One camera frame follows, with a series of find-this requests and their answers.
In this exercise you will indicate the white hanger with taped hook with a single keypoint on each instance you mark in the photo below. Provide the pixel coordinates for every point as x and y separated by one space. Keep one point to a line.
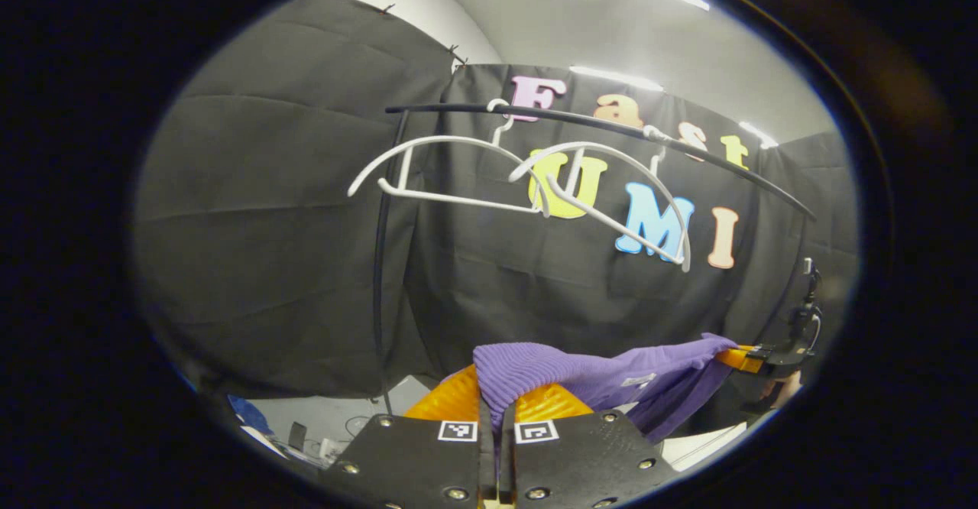
588 144

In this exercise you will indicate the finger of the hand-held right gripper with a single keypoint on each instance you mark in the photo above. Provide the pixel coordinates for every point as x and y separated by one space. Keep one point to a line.
739 358

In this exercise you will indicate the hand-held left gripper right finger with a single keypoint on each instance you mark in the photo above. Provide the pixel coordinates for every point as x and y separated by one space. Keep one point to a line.
506 459

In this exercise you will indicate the blue object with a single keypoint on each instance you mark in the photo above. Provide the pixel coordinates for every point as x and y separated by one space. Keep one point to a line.
248 415

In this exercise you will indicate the black backdrop cloth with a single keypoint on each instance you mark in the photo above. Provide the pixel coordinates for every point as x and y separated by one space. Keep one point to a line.
267 226

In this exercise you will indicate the small black box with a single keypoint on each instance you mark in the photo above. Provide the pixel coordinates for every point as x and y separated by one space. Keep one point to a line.
297 435

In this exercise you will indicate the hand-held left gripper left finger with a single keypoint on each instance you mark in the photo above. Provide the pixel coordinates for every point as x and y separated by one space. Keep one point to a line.
487 455

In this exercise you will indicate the white plastic hanger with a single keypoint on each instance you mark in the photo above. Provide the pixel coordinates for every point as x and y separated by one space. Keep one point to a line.
443 140

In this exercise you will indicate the black metal clothes rack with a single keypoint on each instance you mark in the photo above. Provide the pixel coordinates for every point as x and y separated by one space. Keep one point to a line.
377 280

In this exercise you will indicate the purple ribbed jacket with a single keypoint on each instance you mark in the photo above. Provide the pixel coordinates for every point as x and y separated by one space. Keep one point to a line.
535 367

